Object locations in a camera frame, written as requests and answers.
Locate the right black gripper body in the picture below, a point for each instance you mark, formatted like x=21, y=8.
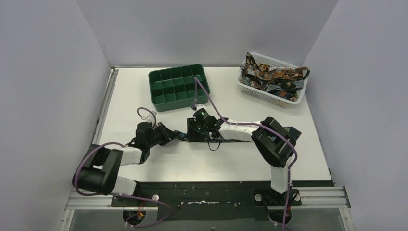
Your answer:
x=197, y=131

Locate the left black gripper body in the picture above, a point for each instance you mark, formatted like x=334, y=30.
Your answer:
x=163, y=134

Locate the green compartment tray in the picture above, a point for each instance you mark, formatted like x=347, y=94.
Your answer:
x=178, y=87

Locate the white plastic basket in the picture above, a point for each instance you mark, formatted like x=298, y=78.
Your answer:
x=274, y=83

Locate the blue patterned tie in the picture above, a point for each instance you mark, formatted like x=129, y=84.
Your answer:
x=200, y=138

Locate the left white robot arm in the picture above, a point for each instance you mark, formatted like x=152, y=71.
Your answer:
x=98, y=172

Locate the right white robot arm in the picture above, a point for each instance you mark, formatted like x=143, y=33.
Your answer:
x=274, y=142

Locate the pile of patterned ties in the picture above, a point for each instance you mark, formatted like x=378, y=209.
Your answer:
x=274, y=78

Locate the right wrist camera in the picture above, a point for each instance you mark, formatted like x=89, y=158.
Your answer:
x=197, y=107

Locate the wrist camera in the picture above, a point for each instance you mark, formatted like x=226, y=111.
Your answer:
x=197, y=107
x=151, y=117

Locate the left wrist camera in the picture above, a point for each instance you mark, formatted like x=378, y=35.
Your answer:
x=151, y=117

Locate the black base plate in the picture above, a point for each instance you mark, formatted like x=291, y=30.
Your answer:
x=210, y=201

